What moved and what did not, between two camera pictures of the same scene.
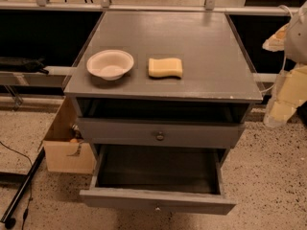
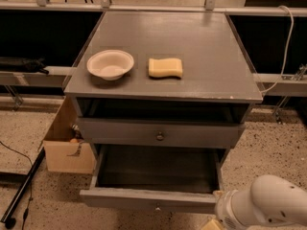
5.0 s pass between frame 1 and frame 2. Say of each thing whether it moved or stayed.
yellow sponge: stayed
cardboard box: stayed
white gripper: moved
